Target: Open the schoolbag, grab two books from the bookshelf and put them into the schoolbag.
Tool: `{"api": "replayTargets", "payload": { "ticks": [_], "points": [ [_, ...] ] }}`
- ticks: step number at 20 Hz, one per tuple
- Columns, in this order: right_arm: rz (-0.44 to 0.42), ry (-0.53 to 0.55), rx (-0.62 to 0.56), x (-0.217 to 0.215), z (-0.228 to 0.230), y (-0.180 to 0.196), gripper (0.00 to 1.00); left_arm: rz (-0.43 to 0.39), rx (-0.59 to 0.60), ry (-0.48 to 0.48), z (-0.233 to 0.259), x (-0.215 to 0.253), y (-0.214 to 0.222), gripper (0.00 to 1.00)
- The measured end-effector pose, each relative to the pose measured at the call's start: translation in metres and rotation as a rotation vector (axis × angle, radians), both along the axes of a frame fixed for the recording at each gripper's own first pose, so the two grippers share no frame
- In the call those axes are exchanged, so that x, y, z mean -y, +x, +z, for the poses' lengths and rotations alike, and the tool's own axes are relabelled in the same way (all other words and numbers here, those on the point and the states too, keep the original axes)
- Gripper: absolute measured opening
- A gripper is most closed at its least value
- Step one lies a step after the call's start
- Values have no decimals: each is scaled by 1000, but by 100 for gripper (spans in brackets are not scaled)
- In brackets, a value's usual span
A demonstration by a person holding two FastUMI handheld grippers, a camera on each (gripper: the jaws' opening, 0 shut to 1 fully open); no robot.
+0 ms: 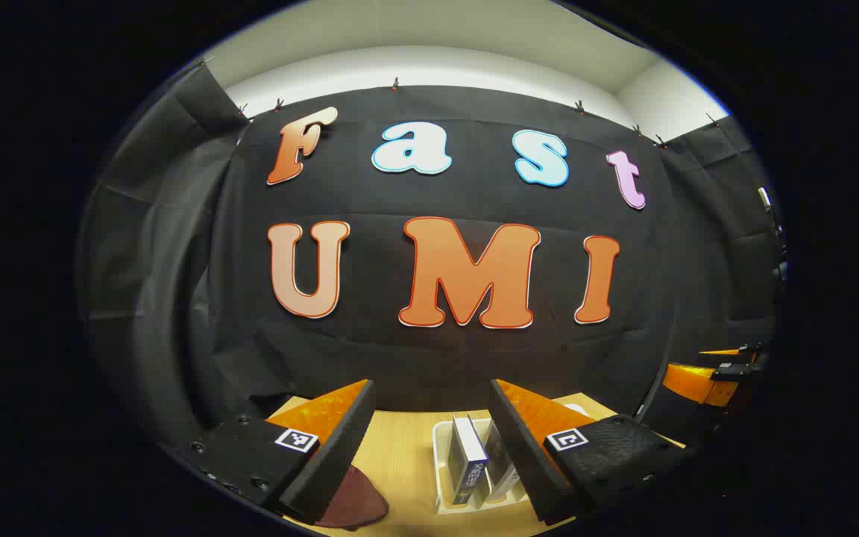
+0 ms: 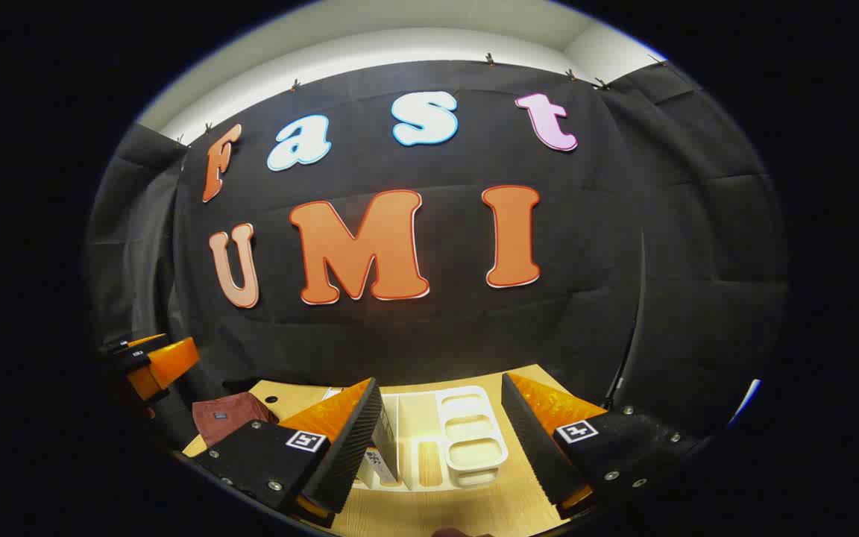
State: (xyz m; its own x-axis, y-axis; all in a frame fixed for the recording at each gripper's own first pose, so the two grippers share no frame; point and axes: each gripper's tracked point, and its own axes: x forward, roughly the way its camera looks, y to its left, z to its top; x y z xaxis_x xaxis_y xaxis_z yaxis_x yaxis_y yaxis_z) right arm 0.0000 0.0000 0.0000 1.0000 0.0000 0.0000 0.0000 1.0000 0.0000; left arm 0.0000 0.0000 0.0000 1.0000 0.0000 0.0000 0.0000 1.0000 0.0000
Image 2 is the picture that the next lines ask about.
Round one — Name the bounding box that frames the blue picture cover book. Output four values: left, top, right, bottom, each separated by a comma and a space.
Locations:
361, 406, 400, 486

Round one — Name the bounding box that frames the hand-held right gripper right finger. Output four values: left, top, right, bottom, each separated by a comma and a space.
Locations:
502, 372, 700, 521

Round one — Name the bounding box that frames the maroon schoolbag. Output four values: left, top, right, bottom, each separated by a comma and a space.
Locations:
192, 392, 280, 448

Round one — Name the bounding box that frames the white bookshelf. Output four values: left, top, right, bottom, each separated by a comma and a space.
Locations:
323, 385, 510, 493

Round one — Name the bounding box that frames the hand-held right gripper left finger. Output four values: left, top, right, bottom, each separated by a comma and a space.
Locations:
192, 377, 385, 529

